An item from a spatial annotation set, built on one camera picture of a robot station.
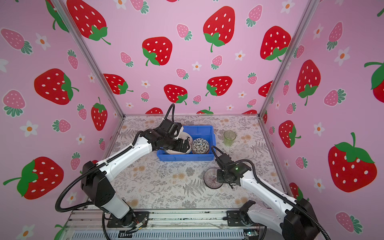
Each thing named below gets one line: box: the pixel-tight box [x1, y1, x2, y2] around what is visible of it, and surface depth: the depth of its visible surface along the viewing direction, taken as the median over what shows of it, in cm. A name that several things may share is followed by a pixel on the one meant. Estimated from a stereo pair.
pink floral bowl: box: [191, 138, 210, 154], surface depth 97 cm
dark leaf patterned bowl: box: [203, 168, 223, 189], surface depth 87 cm
